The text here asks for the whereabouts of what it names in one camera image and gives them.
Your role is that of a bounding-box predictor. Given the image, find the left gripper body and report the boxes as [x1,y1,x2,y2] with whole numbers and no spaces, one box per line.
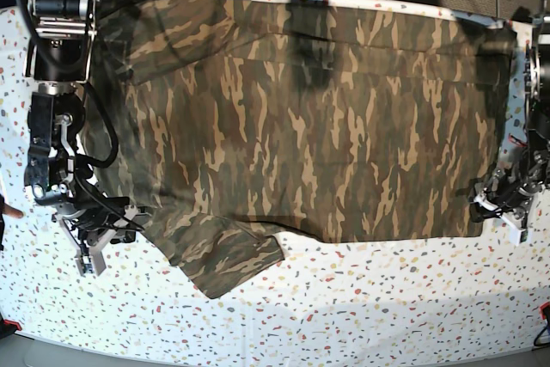
[467,167,549,245]

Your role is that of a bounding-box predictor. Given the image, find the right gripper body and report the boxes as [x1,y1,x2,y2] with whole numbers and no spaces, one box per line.
[52,197,150,276]

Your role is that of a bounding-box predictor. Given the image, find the camouflage T-shirt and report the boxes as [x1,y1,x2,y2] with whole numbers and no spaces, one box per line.
[92,0,516,298]

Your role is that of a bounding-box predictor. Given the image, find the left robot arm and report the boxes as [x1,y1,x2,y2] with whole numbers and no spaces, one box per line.
[470,14,549,246]

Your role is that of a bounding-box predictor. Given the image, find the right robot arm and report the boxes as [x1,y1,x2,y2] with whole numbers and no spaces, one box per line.
[15,0,146,276]

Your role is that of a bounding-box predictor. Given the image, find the terrazzo pattern tablecloth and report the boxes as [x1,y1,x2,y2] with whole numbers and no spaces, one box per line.
[1,8,549,366]

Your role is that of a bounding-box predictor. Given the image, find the red clamp right corner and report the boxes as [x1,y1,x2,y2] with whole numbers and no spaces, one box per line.
[539,302,550,326]

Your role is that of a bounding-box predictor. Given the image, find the red clamp corner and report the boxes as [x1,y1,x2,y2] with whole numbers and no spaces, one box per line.
[539,302,550,326]
[0,318,21,339]

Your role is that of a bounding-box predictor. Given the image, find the red clamp left corner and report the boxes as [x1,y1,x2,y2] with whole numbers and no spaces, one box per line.
[0,318,21,339]

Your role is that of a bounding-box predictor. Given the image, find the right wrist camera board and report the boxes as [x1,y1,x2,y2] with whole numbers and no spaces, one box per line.
[75,255,97,276]

